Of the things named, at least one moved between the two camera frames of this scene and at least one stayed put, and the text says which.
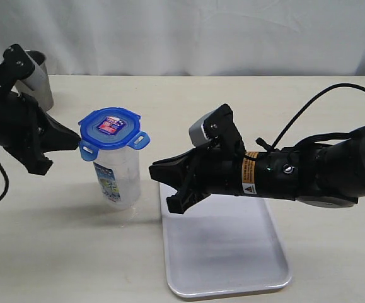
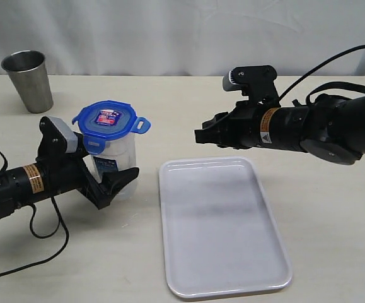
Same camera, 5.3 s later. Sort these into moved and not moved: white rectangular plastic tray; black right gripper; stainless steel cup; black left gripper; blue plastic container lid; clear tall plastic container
Moved: black right gripper; blue plastic container lid; black left gripper; clear tall plastic container
Not moved: stainless steel cup; white rectangular plastic tray
